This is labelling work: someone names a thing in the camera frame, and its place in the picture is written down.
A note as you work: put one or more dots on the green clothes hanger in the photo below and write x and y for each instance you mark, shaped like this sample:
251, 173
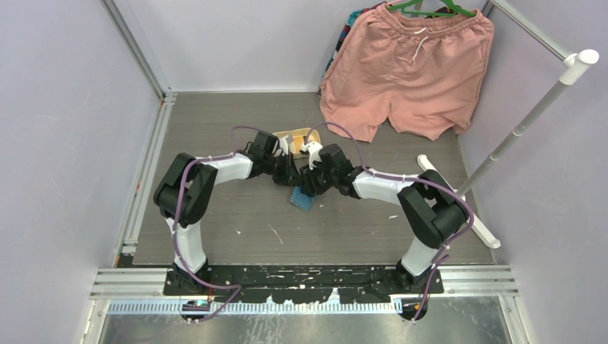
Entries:
418, 8

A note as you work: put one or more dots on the blue card holder wallet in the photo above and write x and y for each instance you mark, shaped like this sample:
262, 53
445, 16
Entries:
301, 200

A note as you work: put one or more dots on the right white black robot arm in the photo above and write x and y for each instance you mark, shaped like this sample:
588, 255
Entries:
434, 212

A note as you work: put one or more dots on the orange card in tray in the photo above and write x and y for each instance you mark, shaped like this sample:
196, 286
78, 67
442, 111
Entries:
298, 151

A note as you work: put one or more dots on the beige oval tray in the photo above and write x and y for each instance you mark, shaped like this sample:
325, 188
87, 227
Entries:
285, 140

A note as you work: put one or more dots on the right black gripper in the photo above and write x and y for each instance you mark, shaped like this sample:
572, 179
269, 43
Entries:
309, 186

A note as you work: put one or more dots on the grey white clothes rack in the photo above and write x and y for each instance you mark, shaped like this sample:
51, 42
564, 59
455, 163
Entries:
576, 65

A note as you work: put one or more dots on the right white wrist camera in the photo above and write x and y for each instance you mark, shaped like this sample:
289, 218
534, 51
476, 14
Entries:
312, 151

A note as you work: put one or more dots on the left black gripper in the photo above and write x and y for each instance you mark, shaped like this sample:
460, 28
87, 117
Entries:
291, 175

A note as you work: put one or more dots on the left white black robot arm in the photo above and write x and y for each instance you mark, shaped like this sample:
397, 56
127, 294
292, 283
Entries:
185, 191

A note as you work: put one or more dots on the colourful patterned garment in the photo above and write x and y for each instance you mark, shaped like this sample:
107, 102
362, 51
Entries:
353, 16

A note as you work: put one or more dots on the aluminium frame rail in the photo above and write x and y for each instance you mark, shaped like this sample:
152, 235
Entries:
123, 280

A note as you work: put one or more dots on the pink shorts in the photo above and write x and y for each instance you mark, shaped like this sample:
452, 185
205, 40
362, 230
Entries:
423, 76

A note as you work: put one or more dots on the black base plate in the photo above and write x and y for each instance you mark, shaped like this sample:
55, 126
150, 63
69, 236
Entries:
301, 284

